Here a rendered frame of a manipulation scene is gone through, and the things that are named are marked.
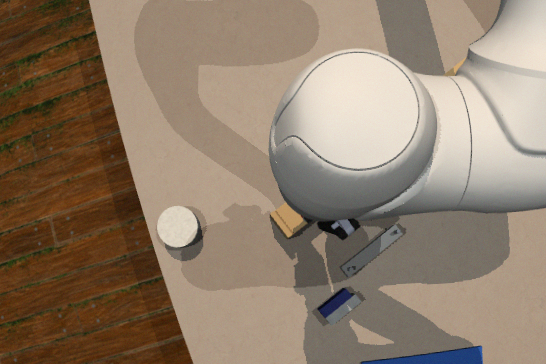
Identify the blue flat rectangular pad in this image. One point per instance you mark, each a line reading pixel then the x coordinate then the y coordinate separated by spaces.
pixel 470 355

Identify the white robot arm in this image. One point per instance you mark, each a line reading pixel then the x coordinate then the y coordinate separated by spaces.
pixel 355 129

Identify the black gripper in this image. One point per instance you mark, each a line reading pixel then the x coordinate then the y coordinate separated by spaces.
pixel 341 228

